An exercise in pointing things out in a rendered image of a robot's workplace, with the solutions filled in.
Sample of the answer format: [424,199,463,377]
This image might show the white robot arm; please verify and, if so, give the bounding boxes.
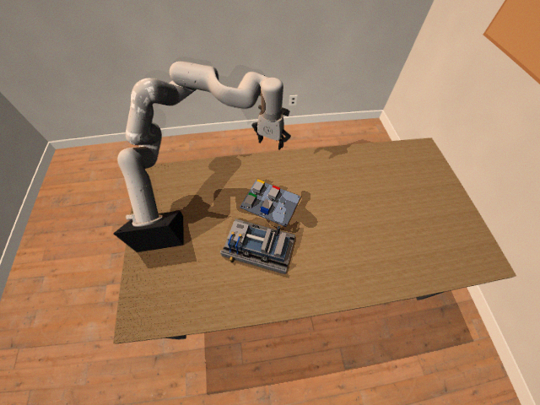
[117,62,289,226]

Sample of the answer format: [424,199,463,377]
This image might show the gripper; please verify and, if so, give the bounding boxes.
[252,112,291,150]

